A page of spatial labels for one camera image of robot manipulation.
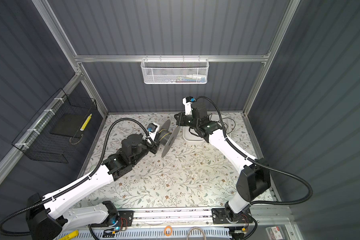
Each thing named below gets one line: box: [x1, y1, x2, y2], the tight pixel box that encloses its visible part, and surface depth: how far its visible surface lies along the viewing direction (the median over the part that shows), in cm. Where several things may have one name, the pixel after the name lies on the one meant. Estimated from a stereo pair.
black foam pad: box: [49, 112, 89, 139], surface depth 77 cm
